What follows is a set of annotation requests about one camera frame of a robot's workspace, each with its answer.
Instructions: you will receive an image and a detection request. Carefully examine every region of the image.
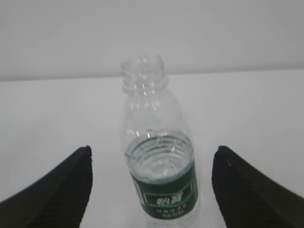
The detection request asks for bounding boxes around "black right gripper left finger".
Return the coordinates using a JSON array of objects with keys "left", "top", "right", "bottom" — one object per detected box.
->
[{"left": 0, "top": 146, "right": 93, "bottom": 228}]

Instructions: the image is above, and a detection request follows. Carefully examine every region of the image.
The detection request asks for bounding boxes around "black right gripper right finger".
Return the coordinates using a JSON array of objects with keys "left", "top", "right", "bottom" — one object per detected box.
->
[{"left": 211, "top": 145, "right": 304, "bottom": 228}]

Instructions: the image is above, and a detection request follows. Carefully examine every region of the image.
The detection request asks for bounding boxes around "clear green-label water bottle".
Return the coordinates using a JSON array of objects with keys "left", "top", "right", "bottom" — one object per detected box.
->
[{"left": 121, "top": 55, "right": 200, "bottom": 228}]

